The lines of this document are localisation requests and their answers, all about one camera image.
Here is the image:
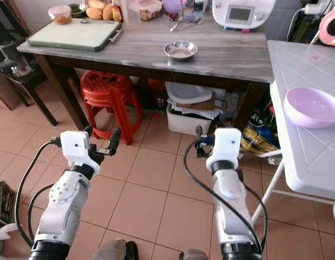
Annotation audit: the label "white lidded storage bin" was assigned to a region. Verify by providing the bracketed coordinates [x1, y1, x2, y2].
[165, 81, 216, 136]

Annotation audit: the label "red plastic stool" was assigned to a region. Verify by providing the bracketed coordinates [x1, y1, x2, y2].
[80, 70, 140, 144]

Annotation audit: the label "printed feed bag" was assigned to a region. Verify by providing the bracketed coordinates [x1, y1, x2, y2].
[241, 100, 279, 158]

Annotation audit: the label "dark wooden chair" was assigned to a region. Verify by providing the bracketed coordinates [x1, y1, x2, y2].
[0, 41, 58, 126]

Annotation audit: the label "dark wooden marble-top table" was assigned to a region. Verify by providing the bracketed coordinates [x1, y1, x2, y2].
[17, 14, 276, 133]

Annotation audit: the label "small steel bowl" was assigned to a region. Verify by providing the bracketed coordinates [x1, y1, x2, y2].
[163, 41, 198, 61]

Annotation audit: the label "green rimmed cutting board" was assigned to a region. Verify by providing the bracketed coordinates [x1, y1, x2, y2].
[27, 21, 124, 53]

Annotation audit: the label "black grey appliance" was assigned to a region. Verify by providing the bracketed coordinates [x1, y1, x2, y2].
[0, 41, 30, 76]

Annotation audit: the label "green Long Jack carton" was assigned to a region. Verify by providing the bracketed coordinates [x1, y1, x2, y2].
[0, 181, 12, 225]

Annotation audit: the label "metal tongs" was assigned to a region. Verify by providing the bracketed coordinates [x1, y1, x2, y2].
[167, 18, 203, 32]

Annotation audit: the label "grey right robot leg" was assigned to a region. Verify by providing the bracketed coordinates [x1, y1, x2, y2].
[181, 249, 211, 260]

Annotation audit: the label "lilac plastic bowl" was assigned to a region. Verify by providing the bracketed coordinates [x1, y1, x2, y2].
[282, 88, 335, 129]

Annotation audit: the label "golden bread roll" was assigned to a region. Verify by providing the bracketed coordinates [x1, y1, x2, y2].
[85, 6, 103, 21]
[89, 0, 107, 10]
[102, 4, 114, 21]

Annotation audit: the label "pink lidded food container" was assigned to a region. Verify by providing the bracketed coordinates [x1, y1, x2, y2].
[48, 5, 72, 25]

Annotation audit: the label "dark green bowl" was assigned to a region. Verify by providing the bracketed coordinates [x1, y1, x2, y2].
[69, 3, 88, 18]

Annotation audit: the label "yellow labelled sauce bottle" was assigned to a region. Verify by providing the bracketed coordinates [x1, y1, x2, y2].
[112, 0, 123, 22]

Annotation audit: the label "clear crumpled plastic bag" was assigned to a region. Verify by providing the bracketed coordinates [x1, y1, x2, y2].
[0, 223, 17, 242]

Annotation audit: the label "tall clear plastic jar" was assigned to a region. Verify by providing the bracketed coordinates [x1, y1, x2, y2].
[121, 0, 142, 30]

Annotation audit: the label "white kitchen appliance with display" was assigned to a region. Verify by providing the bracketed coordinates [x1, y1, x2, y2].
[212, 0, 276, 30]

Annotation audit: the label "white folding table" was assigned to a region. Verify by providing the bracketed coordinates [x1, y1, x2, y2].
[252, 41, 335, 239]

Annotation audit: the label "purple cup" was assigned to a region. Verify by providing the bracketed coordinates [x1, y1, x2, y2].
[162, 0, 184, 15]

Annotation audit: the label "clear food container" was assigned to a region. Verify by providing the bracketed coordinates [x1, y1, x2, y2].
[139, 0, 163, 21]

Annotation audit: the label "pink round object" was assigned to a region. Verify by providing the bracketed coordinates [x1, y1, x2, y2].
[318, 6, 335, 47]

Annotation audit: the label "white power strip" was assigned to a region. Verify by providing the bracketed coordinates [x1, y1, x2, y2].
[303, 0, 333, 16]

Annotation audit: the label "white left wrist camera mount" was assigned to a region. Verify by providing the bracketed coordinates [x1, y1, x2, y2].
[60, 131, 99, 170]

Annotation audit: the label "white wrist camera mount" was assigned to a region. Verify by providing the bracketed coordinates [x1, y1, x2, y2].
[207, 128, 242, 167]
[60, 131, 99, 170]

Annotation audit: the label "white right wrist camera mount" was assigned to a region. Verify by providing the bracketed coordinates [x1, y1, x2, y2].
[207, 128, 242, 167]

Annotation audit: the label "long black right arm cable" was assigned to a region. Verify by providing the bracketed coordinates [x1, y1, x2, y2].
[184, 140, 267, 252]

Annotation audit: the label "long black arm cable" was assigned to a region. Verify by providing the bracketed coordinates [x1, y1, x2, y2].
[184, 140, 267, 252]
[14, 138, 64, 251]

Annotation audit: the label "short black left arm cable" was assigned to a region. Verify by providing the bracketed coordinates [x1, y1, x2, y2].
[27, 183, 55, 243]

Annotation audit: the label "short black arm cable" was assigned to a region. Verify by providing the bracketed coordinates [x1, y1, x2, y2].
[27, 183, 55, 243]
[242, 183, 269, 250]

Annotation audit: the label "long black left arm cable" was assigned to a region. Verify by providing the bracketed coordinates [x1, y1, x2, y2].
[14, 138, 64, 251]

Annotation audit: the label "short black right arm cable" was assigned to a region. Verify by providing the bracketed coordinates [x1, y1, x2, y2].
[242, 183, 269, 250]

